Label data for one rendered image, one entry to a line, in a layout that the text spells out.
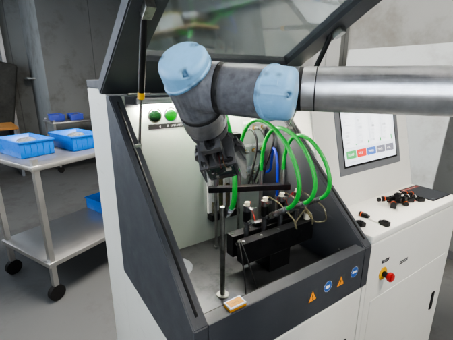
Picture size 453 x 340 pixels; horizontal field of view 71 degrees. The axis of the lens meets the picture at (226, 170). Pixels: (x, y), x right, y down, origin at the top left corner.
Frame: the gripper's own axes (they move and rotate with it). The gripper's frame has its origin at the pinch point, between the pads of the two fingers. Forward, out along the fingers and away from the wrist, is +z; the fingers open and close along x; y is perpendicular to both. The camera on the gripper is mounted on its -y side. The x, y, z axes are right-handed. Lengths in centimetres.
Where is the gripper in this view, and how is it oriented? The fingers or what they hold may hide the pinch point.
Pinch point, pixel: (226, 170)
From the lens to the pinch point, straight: 74.1
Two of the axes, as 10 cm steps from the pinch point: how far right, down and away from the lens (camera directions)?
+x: 9.7, -2.1, -1.0
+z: 1.9, 4.9, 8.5
